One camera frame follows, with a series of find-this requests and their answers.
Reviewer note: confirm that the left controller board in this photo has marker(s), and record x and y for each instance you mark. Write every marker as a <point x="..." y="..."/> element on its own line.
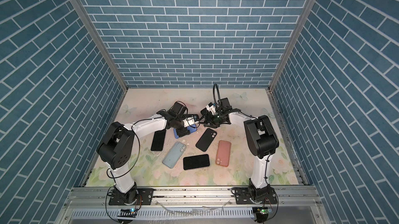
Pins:
<point x="127" y="213"/>

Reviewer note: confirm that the black phone lower centre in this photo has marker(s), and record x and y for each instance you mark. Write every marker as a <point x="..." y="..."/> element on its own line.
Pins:
<point x="197" y="161"/>

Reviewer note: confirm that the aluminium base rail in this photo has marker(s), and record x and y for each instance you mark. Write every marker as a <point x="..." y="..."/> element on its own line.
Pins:
<point x="297" y="204"/>

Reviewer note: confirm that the right controller board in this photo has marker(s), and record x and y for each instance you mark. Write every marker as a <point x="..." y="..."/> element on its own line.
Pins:
<point x="261" y="214"/>

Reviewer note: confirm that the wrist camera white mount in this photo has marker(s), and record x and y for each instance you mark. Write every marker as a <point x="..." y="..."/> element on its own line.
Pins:
<point x="191" y="121"/>
<point x="211" y="108"/>

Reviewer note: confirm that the blue phone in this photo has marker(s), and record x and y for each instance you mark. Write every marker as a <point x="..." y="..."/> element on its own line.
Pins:
<point x="181" y="132"/>

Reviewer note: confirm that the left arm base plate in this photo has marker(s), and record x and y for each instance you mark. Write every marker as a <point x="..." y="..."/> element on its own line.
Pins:
<point x="140" y="196"/>

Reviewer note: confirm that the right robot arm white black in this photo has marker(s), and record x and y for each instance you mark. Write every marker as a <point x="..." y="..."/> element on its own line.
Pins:
<point x="261" y="138"/>

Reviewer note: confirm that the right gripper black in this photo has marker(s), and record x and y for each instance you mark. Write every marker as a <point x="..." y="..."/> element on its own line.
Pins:
<point x="212" y="125"/>

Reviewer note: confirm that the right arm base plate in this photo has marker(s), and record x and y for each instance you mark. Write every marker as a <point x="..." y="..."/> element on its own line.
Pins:
<point x="251" y="195"/>

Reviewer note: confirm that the controller board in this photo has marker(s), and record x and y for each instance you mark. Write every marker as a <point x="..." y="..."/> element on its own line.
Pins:
<point x="127" y="213"/>
<point x="261" y="214"/>

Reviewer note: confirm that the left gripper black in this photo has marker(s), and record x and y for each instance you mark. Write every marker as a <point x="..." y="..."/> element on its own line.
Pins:
<point x="183" y="132"/>

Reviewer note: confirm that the black phone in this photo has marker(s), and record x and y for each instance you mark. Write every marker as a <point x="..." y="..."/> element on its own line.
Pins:
<point x="158" y="140"/>
<point x="197" y="161"/>

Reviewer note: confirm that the black phone case middle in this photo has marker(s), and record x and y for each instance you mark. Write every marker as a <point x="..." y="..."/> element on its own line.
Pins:
<point x="206" y="139"/>

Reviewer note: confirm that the light blue phone case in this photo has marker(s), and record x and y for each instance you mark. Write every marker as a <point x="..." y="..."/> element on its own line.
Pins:
<point x="174" y="154"/>

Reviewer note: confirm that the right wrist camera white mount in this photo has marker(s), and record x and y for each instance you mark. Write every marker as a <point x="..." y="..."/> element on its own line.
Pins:
<point x="211" y="108"/>

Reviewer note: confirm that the pink phone case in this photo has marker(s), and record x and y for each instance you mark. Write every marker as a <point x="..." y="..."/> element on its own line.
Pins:
<point x="223" y="153"/>

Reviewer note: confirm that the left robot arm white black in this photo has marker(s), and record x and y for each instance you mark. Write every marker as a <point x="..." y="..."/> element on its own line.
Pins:
<point x="116" y="145"/>

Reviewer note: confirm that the black phone left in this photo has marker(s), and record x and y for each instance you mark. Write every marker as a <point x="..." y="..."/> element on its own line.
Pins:
<point x="158" y="140"/>

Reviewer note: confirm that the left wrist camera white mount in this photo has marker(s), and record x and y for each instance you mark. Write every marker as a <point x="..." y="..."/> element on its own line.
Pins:
<point x="191" y="121"/>

